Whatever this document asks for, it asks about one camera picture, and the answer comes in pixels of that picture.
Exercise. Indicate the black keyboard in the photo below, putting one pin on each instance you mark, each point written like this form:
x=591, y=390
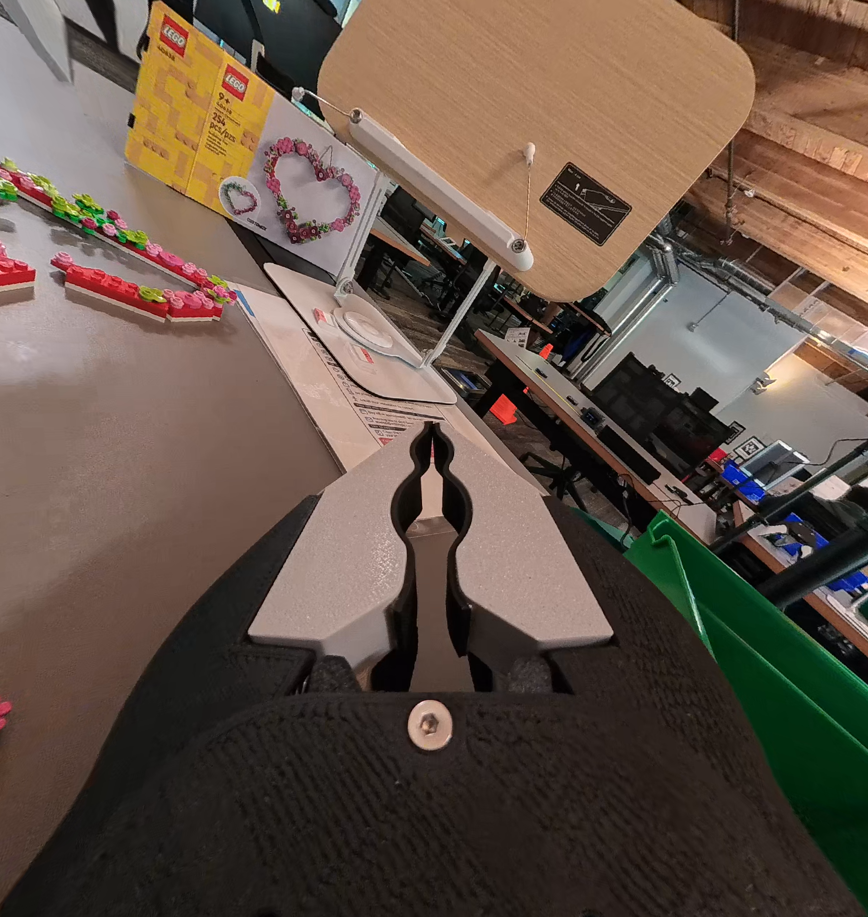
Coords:
x=631, y=455

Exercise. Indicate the black computer monitor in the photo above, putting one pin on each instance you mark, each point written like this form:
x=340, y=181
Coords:
x=642, y=395

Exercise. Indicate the large flowered red lego assembly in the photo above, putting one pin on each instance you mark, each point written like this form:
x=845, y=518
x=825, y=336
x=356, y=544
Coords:
x=112, y=283

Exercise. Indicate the small flowered red lego assembly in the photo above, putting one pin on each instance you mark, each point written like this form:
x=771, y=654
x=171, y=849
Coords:
x=1, y=272

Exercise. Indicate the long wooden background desk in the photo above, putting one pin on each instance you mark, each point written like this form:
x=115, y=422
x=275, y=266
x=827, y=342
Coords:
x=570, y=402

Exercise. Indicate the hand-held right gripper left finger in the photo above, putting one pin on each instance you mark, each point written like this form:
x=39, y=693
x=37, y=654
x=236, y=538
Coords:
x=335, y=574

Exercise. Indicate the yellow lego set box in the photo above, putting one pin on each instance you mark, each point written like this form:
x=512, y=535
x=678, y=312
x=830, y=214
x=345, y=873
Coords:
x=191, y=108

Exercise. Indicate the white printed paper sheet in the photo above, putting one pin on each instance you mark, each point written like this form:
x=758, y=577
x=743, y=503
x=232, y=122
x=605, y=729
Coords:
x=312, y=387

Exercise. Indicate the small blue storage bin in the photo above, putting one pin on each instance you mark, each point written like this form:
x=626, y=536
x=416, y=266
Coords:
x=843, y=574
x=743, y=484

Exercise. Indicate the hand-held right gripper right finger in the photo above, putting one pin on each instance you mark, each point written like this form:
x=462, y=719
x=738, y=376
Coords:
x=520, y=574

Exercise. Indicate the green plastic storage bin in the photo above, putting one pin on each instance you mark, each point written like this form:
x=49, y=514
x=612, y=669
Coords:
x=799, y=716

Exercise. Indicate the thin silver ceiling duct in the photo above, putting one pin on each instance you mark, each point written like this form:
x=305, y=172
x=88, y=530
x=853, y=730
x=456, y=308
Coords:
x=764, y=301

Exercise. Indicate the black metal pole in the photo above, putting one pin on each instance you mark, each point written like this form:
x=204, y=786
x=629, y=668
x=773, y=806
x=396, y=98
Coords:
x=821, y=567

